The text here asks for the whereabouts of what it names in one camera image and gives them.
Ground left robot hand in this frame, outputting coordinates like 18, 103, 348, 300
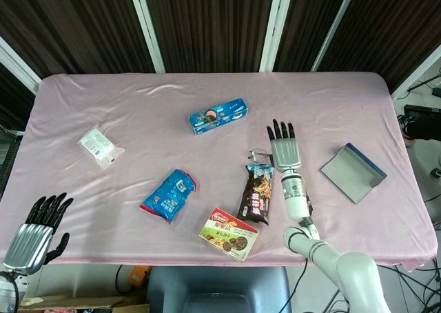
2, 192, 74, 276

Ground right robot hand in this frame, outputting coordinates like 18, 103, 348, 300
266, 119, 302, 174

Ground thin-rimmed eyeglasses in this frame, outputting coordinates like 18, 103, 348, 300
248, 148, 275, 165

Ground dark brown chocolate snack bag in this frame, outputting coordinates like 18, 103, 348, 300
236, 163, 276, 227

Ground blue glasses case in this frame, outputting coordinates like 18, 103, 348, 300
319, 142, 388, 205

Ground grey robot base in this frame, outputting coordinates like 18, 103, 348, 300
146, 266, 292, 313

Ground blue Oreo cookie box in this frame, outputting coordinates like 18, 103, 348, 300
187, 97, 249, 137

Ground cardboard box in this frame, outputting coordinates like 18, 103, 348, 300
19, 294, 151, 313

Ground red green Nestle wafer box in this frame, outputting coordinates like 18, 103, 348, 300
198, 208, 260, 263

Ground orange device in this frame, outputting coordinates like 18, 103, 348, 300
129, 265, 152, 289

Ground white tissue packet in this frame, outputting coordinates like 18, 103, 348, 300
76, 125, 125, 171

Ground blue snack bag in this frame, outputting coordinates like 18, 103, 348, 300
139, 169, 200, 225

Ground dark slatted partition panel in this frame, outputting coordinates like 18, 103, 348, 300
318, 0, 441, 95
274, 0, 351, 73
0, 0, 156, 79
141, 0, 276, 74

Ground pink tablecloth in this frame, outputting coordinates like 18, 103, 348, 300
0, 72, 438, 272

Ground black cable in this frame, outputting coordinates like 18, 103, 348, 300
295, 257, 309, 312
115, 265, 134, 295

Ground white partition frame post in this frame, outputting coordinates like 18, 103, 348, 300
126, 0, 165, 74
311, 0, 360, 72
0, 36, 42, 95
258, 0, 296, 73
391, 43, 441, 100

